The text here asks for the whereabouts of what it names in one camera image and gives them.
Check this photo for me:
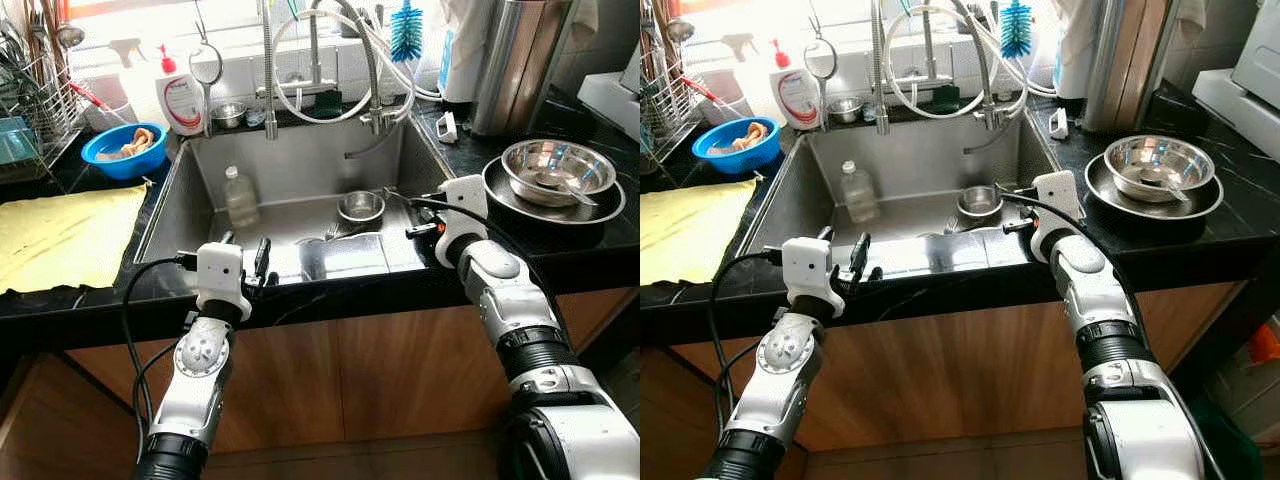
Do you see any teal plastic tray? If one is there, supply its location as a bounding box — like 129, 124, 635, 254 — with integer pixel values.
0, 117, 41, 181

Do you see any steel wire dish rack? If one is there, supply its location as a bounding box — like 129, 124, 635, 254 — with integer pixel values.
0, 0, 91, 181
640, 0, 706, 166

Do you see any steel gooseneck spring faucet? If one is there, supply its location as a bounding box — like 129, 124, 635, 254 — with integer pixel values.
310, 0, 411, 136
925, 0, 1026, 131

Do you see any peach coloured cloth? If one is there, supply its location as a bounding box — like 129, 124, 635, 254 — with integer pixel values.
100, 127, 158, 161
710, 122, 771, 153

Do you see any white hose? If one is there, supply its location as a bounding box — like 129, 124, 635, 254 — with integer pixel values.
884, 5, 1056, 121
268, 8, 441, 126

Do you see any stainless steel sink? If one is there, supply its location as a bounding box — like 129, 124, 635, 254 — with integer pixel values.
737, 112, 1061, 286
135, 118, 451, 286

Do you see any steel and wood knife block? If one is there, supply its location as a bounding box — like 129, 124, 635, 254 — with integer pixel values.
470, 0, 581, 138
1082, 0, 1186, 134

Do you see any white dish soap bottle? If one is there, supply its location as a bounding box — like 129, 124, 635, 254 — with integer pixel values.
155, 43, 208, 138
768, 38, 823, 131

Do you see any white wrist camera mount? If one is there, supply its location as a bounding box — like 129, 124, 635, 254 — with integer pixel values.
194, 242, 253, 323
782, 238, 847, 319
1030, 170, 1083, 263
435, 175, 491, 269

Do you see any orange container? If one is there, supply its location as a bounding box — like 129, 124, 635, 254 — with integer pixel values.
1248, 320, 1280, 366

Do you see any clear spray bottle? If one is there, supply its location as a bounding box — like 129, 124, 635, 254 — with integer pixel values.
85, 38, 161, 131
715, 33, 773, 121

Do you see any clear plastic bottle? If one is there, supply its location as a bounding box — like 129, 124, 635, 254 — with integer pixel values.
840, 160, 879, 224
222, 165, 261, 229

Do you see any red handled utensil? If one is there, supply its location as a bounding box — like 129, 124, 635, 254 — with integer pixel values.
68, 80, 113, 113
685, 73, 726, 106

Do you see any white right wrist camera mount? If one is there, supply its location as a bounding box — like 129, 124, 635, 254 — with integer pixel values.
1030, 170, 1083, 263
435, 175, 491, 269

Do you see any blue plastic bowl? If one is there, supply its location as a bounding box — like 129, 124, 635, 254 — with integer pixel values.
691, 117, 782, 175
80, 122, 169, 181

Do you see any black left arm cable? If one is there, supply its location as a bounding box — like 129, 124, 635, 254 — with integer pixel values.
706, 250, 791, 441
120, 253, 201, 463

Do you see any clear plastic container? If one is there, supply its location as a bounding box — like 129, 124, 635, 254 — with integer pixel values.
700, 95, 746, 126
85, 100, 136, 133

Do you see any white appliance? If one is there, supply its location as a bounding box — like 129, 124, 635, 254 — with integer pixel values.
578, 40, 641, 141
1192, 0, 1280, 161

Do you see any steel mesh strainer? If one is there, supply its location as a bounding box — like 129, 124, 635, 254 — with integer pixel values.
188, 25, 223, 136
803, 15, 839, 131

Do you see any blue bottle brush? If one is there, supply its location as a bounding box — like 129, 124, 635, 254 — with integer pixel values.
998, 0, 1033, 59
390, 0, 425, 63

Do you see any dark green bin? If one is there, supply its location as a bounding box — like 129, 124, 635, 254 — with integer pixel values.
1185, 395, 1266, 480

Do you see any steel tap with bar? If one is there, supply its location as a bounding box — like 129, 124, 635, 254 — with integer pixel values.
872, 0, 963, 101
258, 0, 346, 106

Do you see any steel spring spray faucet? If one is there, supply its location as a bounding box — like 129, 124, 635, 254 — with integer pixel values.
258, 0, 281, 141
870, 0, 893, 136

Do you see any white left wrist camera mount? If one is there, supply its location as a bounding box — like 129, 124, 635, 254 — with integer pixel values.
194, 242, 253, 323
782, 238, 847, 319

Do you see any large steel plate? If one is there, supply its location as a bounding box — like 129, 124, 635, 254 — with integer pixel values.
482, 150, 627, 226
1085, 150, 1225, 221

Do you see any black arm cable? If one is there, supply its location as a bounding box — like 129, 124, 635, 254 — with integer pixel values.
120, 253, 201, 463
995, 185, 1151, 331
706, 250, 791, 441
385, 188, 561, 331

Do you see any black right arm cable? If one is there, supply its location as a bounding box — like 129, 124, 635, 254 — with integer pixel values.
385, 188, 561, 331
995, 185, 1151, 331

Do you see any grey thin hose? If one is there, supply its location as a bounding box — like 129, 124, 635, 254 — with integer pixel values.
345, 120, 406, 159
962, 115, 1023, 154

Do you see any yellow cloth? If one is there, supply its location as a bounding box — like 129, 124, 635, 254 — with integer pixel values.
0, 183, 149, 294
640, 180, 761, 286

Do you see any white cloth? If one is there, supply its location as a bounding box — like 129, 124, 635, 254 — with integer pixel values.
437, 0, 501, 104
1050, 0, 1111, 99

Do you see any steel spoon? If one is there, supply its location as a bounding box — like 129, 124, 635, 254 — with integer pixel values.
1135, 172, 1196, 204
535, 172, 601, 208

